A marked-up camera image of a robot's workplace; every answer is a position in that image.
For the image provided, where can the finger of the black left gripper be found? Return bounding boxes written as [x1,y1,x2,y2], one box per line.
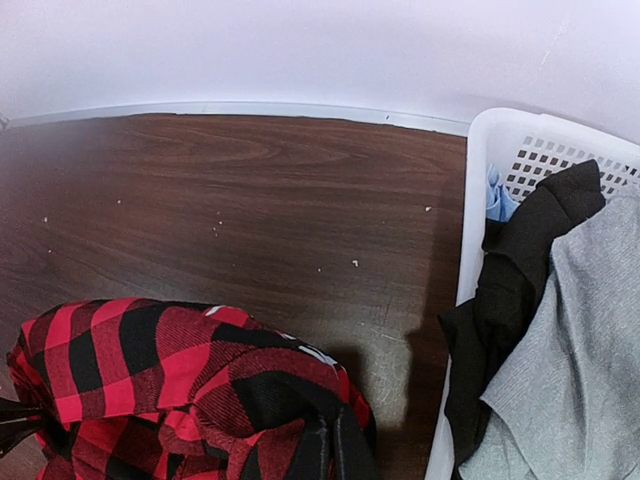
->
[0,419,42,453]
[0,398,42,420]

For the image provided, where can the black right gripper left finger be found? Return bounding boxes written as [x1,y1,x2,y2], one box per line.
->
[287,417,331,480]

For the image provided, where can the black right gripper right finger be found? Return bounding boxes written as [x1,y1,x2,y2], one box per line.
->
[333,407,378,480]

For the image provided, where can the red black plaid shirt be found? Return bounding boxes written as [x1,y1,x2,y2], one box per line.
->
[1,298,376,479]

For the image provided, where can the grey shirt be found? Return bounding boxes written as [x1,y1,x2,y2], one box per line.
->
[459,190,639,479]

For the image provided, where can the light blue shirt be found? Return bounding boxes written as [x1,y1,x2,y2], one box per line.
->
[485,164,520,223]

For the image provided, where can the white plastic laundry basket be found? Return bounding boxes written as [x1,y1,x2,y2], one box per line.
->
[426,108,639,479]

